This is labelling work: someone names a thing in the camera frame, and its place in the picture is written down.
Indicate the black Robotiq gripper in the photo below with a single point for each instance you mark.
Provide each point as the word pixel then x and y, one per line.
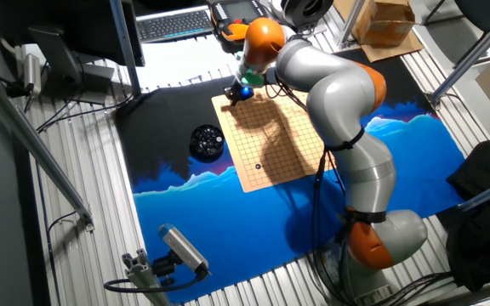
pixel 240 92

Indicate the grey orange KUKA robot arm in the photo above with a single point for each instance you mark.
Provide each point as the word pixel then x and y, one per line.
pixel 343 110

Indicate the tan Go board sheet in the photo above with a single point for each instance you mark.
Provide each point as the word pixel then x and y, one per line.
pixel 270 140

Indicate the green flange adapter plate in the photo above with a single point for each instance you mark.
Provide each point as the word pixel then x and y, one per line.
pixel 251 78

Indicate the black bowl of black stones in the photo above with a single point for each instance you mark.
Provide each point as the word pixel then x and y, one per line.
pixel 206 142

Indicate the orange black teach pendant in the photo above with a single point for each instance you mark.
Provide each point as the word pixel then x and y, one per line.
pixel 228 21

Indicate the black computer keyboard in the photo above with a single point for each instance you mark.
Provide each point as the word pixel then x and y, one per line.
pixel 172 25

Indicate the black round spool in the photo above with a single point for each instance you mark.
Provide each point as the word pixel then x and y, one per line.
pixel 306 10

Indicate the blue and black landscape mat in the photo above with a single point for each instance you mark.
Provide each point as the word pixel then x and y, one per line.
pixel 249 229

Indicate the brown cardboard box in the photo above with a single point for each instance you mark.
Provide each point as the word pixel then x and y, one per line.
pixel 383 21

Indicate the grey monitor stand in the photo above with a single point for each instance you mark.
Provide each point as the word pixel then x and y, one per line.
pixel 66 68

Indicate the black computer monitor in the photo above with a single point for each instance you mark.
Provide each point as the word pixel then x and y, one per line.
pixel 58 25

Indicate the silver cylindrical device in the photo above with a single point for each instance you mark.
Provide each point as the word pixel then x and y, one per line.
pixel 32 74

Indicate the dark office chair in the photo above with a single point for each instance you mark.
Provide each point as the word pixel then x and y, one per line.
pixel 479 10

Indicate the black jacket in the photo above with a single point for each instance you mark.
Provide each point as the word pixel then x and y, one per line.
pixel 483 221

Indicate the aluminium frame post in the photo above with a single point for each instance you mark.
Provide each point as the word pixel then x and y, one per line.
pixel 351 21
pixel 126 47

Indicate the silver exterior camera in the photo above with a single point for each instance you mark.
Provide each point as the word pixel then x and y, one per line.
pixel 183 248

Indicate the short aluminium camera mount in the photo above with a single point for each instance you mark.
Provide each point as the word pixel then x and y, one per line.
pixel 143 276

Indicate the aluminium frame beam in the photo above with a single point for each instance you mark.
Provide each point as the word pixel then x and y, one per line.
pixel 32 140
pixel 470 55
pixel 487 193

